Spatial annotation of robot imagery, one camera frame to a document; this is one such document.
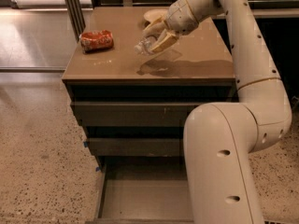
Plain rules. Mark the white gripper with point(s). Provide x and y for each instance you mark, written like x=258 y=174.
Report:
x=180 y=18

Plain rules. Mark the clear plastic water bottle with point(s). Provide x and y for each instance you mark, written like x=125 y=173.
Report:
x=144 y=46

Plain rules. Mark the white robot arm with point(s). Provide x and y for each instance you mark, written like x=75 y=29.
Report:
x=218 y=137

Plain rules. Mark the grey drawer cabinet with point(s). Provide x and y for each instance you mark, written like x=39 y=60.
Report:
x=198 y=69

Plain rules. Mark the top drawer front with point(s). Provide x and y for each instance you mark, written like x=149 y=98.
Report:
x=121 y=114

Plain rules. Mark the middle drawer front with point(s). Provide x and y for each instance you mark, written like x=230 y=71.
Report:
x=140 y=147

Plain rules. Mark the open bottom drawer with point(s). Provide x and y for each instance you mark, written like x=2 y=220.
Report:
x=143 y=190

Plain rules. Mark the white bowl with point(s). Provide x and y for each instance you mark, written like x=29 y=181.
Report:
x=155 y=15

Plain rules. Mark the crushed red snack bag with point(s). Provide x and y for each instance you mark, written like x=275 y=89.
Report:
x=95 y=40

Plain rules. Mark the blue tape piece upper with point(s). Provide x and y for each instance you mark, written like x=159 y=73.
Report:
x=85 y=144

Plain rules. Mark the blue tape piece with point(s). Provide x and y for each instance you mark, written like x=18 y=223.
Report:
x=97 y=169
x=85 y=144

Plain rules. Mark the blue tape piece lower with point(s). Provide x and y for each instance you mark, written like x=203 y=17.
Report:
x=97 y=169

